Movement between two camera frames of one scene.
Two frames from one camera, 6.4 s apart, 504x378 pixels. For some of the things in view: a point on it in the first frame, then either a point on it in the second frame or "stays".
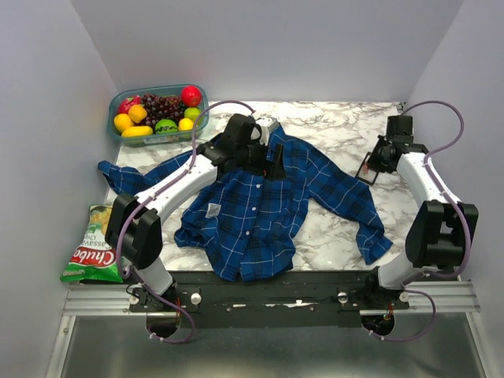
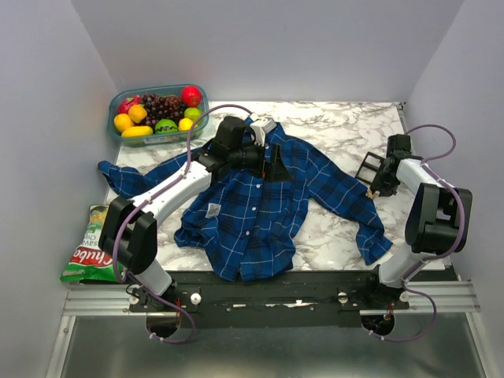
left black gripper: (261, 168) stays
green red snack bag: (94, 260) stays
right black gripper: (373, 162) -> (385, 190)
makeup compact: (365, 172) stays
